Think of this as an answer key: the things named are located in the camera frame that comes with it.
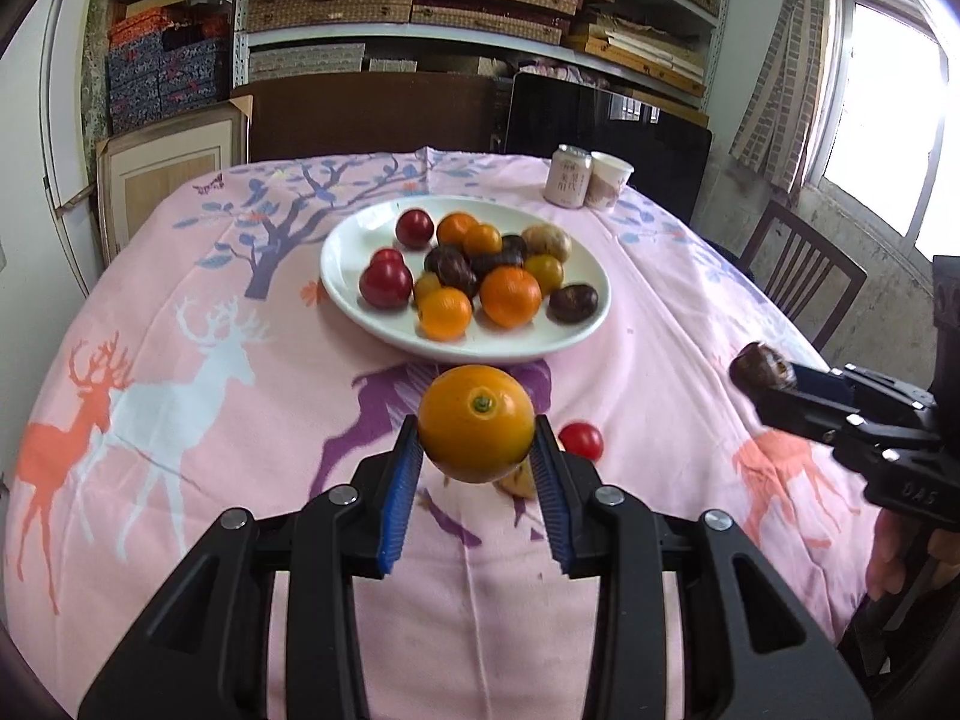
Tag dark red plum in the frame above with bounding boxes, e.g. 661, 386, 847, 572
395, 210, 436, 250
358, 261, 415, 312

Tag woven tan box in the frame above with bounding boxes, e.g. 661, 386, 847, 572
246, 0, 413, 35

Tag red cherry tomato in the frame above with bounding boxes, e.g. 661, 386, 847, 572
559, 421, 605, 462

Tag pale yellow striped fruit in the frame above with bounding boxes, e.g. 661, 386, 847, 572
491, 457, 539, 500
521, 225, 572, 262

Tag speckled stone slab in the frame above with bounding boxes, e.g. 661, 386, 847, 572
79, 0, 113, 143

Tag bright window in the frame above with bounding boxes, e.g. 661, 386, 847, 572
795, 0, 960, 256

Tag pale beverage can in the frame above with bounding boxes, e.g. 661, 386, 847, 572
544, 144, 593, 209

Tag black monitor screen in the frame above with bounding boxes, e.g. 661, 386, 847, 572
504, 73, 713, 226

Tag white metal shelf rack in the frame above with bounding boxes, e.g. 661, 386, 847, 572
229, 0, 732, 110

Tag light wooden picture frame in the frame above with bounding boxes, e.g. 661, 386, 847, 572
96, 101, 252, 263

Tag stack of blue patterned boxes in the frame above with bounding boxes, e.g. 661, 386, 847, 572
107, 7, 232, 136

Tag stack of wooden boards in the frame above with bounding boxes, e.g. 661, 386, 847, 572
566, 11, 710, 98

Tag long white board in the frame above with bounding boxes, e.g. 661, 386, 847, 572
39, 0, 98, 293

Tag dark wooden chair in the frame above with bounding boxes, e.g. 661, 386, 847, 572
739, 199, 869, 352

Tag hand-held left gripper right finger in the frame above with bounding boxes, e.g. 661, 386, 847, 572
531, 416, 875, 720

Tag white plate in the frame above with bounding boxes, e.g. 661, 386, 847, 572
320, 197, 612, 361

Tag grey patterned boxes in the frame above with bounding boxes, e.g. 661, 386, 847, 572
247, 41, 421, 80

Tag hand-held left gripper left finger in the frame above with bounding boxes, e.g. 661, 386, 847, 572
77, 414, 422, 720

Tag printed paper cup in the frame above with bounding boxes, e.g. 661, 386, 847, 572
585, 151, 635, 211

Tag checked curtain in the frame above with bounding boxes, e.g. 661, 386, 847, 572
729, 0, 845, 192

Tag pink printed tablecloth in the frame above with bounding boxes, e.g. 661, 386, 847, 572
4, 148, 886, 720

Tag person's right hand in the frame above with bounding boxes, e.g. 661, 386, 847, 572
866, 510, 960, 605

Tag brown wooden panel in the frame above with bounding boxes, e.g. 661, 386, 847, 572
232, 73, 515, 164

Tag small smooth orange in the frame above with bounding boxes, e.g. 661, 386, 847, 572
437, 212, 479, 247
523, 254, 565, 295
417, 364, 537, 485

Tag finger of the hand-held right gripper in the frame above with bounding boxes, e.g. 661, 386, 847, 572
752, 388, 871, 445
784, 361, 931, 413

